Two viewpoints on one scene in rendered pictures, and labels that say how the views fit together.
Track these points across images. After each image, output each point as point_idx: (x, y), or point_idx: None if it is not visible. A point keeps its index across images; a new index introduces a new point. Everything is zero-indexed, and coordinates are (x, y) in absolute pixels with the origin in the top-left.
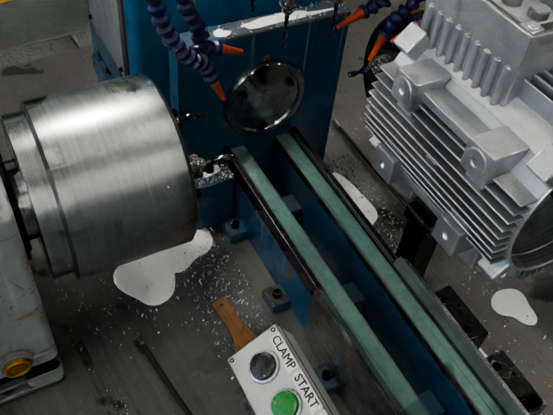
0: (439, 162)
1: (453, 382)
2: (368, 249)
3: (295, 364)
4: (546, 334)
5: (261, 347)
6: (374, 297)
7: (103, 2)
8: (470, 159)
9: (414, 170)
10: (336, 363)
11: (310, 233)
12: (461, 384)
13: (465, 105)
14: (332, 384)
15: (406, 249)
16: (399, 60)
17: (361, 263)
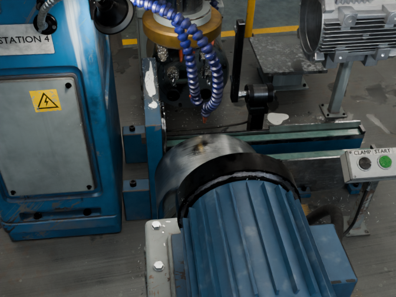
0: (372, 32)
1: (335, 137)
2: (257, 137)
3: (370, 149)
4: (294, 115)
5: (355, 161)
6: (275, 151)
7: (50, 162)
8: (392, 18)
9: (355, 46)
10: (306, 178)
11: None
12: (338, 135)
13: (363, 10)
14: (308, 188)
15: (256, 127)
16: (325, 17)
17: (260, 145)
